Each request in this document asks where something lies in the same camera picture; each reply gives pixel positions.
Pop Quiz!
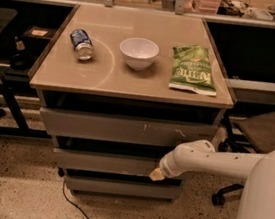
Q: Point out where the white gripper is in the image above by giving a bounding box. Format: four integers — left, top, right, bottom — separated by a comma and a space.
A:
149, 151, 185, 181

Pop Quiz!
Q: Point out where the grey drawer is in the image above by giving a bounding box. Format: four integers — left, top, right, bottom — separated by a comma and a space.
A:
65, 176, 180, 201
40, 108, 218, 147
53, 148, 159, 177

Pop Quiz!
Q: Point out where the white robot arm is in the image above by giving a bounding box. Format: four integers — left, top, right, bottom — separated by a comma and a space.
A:
149, 139, 275, 219

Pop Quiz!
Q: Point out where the grey top drawer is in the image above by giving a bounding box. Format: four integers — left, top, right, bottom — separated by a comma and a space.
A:
40, 108, 218, 147

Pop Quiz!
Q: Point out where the grey bottom drawer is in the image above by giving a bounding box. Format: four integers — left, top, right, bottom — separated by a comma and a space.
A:
65, 176, 180, 201

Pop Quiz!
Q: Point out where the grey drawer cabinet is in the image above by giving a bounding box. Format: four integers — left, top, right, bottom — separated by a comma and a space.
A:
13, 0, 248, 214

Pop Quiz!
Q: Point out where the black office chair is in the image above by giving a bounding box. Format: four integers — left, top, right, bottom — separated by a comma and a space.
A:
210, 99, 275, 214

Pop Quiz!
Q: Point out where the green chip bag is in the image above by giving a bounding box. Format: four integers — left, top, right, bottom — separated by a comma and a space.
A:
169, 45, 217, 96

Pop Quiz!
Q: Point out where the white bowl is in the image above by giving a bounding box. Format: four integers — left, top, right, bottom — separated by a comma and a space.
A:
119, 37, 160, 71

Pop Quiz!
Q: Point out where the blue soda can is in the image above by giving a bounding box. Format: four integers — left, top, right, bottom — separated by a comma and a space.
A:
70, 29, 94, 61

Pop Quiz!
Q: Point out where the dark glass bottle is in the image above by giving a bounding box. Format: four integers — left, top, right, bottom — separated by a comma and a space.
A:
9, 36, 33, 70

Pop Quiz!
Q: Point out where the black floor cable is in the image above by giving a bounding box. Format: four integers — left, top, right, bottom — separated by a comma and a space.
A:
58, 180, 103, 219

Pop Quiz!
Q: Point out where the black desk frame left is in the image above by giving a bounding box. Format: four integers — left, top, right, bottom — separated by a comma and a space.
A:
0, 74, 50, 139

